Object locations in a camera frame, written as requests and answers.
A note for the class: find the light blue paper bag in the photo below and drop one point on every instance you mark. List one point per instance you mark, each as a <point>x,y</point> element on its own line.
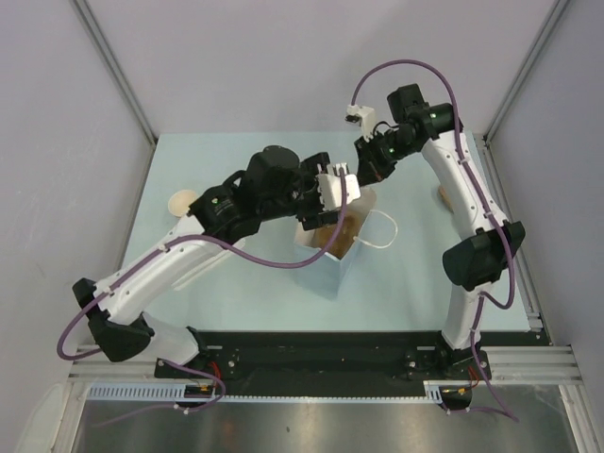
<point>364,226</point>

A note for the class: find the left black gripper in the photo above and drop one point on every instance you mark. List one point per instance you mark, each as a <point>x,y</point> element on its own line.
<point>316,215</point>

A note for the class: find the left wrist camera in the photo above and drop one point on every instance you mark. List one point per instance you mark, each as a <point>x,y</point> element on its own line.
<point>334,182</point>

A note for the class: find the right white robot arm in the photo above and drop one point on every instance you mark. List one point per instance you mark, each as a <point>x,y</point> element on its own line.
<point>488,239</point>

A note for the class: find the white slotted cable duct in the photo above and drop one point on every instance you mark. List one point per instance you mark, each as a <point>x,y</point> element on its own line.
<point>418,393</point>

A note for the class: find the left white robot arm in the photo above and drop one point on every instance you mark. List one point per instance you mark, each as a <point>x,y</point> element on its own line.
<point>275,184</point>

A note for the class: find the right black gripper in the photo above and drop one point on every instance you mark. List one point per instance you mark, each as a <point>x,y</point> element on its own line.
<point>370,170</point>

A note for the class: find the aluminium frame post left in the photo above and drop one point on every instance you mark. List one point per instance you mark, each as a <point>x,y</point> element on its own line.
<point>85,14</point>

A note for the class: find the brown pulp cup carrier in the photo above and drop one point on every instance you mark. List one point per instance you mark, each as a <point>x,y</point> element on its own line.
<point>445,198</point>

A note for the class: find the aluminium frame post right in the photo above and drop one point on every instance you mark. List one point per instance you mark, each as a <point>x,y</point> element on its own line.
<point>543,36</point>

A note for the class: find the stack of paper cups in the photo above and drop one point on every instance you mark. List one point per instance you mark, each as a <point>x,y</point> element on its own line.
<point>179,203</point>

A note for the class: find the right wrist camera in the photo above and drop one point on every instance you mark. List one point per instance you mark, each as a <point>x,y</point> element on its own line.
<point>364,117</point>

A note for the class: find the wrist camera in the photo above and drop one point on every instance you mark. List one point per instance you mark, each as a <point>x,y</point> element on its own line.
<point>364,117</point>
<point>334,182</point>

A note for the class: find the aluminium frame post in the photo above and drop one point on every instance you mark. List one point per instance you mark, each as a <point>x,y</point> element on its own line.
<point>543,36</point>
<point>85,14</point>

